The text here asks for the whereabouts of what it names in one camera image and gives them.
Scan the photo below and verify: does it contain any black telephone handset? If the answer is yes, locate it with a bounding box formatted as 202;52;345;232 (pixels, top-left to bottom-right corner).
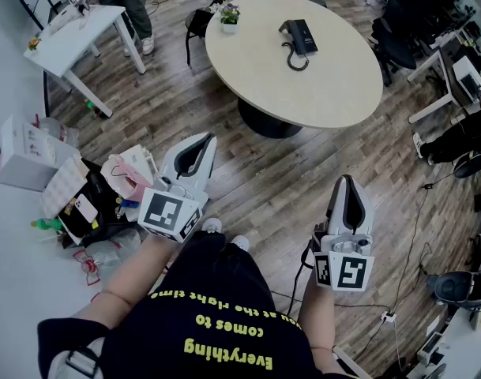
278;20;307;56

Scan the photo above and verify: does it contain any person's right white shoe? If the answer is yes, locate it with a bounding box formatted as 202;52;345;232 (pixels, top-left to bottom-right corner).
230;234;251;252

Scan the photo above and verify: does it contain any person's left forearm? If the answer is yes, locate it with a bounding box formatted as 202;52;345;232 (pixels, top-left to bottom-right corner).
70;227;186;331

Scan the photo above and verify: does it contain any white quilted box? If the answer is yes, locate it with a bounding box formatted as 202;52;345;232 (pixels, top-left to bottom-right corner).
39;154;90;220

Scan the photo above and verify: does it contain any white-legged desk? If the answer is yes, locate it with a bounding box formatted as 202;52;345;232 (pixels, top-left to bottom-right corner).
406;33;481;124

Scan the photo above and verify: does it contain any pale pink smartphone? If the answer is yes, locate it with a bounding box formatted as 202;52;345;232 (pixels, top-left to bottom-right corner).
74;193;100;224

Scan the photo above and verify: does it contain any black rounded device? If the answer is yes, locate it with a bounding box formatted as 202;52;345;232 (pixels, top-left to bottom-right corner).
425;269;481;311

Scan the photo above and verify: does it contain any black open bag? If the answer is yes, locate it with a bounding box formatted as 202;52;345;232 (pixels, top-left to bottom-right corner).
56;158;141;250

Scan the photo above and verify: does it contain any person's right forearm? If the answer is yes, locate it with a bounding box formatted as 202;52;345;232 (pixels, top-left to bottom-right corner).
301;280;342;377

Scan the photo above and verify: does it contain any black green-trimmed object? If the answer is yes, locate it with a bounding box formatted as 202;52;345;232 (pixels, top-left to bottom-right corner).
453;150;481;180

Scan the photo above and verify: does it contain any black telephone cord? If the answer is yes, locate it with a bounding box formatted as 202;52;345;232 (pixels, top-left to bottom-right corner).
280;41;310;71

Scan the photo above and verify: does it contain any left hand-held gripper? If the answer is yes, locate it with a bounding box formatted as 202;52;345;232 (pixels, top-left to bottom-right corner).
137;133;219;245

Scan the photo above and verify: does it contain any white toaster oven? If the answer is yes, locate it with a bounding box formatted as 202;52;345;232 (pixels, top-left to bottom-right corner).
117;143;159;181

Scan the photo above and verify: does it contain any person's white shoe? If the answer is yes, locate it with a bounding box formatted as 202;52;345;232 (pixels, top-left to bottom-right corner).
230;234;251;252
200;217;224;235

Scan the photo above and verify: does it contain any pink paper bag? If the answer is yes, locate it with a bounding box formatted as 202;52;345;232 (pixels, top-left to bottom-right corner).
100;154;154;203

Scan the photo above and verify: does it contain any clear jug red ribbon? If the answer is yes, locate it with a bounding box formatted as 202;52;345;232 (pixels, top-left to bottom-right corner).
72;227;142;287

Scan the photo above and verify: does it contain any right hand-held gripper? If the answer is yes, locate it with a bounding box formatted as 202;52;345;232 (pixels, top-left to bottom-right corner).
312;174;376;292

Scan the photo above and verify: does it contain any green plastic bottle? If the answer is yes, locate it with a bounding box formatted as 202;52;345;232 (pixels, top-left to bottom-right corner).
29;217;66;232

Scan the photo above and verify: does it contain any person's black printed shirt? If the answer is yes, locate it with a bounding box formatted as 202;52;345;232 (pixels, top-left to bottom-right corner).
36;230;362;379

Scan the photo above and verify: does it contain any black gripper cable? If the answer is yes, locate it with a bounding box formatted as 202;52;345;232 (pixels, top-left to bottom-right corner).
285;238;318;323

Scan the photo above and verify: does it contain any large white cardboard box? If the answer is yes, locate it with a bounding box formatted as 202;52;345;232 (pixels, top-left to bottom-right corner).
0;114;81;193

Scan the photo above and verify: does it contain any grey bag strap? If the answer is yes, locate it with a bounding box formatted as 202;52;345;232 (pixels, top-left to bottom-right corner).
46;336;107;379

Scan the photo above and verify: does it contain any white machine with screen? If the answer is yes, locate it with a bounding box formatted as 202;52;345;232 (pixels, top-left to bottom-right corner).
452;55;481;114

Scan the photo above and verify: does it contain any black table pedestal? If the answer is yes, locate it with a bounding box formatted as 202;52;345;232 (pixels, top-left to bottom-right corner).
237;97;304;140

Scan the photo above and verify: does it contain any white desk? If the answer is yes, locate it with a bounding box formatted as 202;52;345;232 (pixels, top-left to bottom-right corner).
22;4;147;118

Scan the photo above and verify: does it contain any purple flower plant white pot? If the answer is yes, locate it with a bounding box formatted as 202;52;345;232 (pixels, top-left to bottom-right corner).
219;2;241;35

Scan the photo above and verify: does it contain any person's left white shoe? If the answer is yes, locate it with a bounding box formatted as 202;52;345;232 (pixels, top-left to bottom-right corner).
200;217;224;235

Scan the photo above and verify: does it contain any clear jug red handle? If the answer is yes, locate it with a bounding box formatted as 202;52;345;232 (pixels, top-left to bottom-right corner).
34;113;80;145

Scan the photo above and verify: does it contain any dark round wicker chair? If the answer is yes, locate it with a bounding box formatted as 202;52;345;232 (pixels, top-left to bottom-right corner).
184;0;247;69

